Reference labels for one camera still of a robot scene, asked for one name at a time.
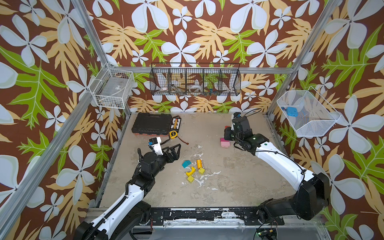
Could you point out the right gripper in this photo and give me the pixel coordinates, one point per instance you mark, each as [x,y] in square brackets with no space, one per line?
[233,133]

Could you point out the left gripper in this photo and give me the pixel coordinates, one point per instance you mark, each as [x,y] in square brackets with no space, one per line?
[174,156]

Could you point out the pink wood block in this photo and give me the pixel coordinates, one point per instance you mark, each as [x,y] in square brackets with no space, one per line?
[225,144]

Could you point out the yellow-green cube block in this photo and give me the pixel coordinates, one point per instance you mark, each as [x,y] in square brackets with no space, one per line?
[201,170]

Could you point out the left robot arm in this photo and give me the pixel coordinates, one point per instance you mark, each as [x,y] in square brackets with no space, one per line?
[129,210]

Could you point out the teal wood block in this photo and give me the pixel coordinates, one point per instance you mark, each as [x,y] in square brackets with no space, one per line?
[186,163]

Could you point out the yellow arch block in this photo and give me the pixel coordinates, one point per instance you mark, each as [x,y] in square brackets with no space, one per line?
[193,169]

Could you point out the yellow cube block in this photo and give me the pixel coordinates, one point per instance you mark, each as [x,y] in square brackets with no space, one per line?
[190,179]

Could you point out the yellow tape measure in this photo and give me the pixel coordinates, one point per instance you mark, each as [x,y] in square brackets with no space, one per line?
[173,134]

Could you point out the black tool case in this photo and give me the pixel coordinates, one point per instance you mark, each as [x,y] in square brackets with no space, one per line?
[152,124]

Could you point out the blue object in basket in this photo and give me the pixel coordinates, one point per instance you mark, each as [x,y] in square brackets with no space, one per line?
[292,112]

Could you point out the white mesh basket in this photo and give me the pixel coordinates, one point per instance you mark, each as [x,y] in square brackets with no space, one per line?
[316,115]

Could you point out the electronics board with led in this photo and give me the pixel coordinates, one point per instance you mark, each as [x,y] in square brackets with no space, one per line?
[268,234]

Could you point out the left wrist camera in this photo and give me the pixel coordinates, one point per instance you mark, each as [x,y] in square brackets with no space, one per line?
[155,145]

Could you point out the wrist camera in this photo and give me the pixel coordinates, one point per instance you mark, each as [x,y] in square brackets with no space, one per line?
[155,145]
[236,115]

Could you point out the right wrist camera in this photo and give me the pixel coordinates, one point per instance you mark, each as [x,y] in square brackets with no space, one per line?
[236,115]

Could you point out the black wire basket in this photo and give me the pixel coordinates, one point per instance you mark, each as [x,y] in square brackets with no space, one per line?
[208,79]

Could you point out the white wire basket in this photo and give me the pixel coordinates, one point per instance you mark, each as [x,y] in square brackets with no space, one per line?
[112,87]

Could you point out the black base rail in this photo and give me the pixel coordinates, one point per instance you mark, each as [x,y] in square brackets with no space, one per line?
[246,215]

